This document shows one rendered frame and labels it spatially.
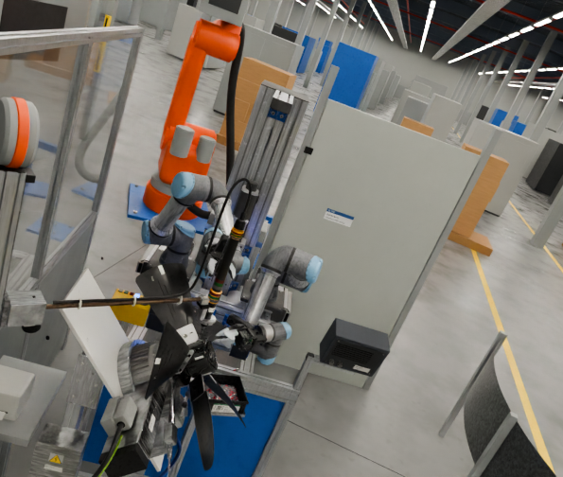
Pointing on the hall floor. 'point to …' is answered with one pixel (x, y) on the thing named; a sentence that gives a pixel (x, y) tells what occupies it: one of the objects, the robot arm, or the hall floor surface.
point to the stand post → (73, 415)
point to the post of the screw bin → (184, 445)
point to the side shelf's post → (0, 459)
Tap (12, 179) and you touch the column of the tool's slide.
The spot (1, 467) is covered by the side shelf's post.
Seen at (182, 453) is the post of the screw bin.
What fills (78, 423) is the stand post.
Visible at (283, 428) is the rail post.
